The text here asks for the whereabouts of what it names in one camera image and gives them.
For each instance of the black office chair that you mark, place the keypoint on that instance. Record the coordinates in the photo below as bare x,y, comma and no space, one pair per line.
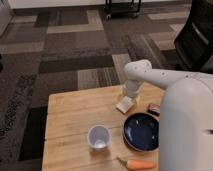
194,43

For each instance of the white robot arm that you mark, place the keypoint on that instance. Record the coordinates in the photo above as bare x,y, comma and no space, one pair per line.
186,114

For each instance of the orange carrot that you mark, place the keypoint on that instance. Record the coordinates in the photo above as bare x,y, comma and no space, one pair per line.
137,164

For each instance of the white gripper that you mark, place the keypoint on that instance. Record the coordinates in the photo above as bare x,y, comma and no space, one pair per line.
131,88

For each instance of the black rolling cart base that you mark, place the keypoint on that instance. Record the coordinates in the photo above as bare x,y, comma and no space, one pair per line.
117,9

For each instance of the white ceramic cup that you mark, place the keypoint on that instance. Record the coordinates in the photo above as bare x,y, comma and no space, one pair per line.
98,137

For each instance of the white sponge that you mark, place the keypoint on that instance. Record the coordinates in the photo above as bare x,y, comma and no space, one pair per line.
125,104

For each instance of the small dark red box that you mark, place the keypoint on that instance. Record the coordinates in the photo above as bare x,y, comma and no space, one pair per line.
154,109

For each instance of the dark blue plate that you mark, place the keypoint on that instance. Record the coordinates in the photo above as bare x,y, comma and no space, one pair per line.
141,132

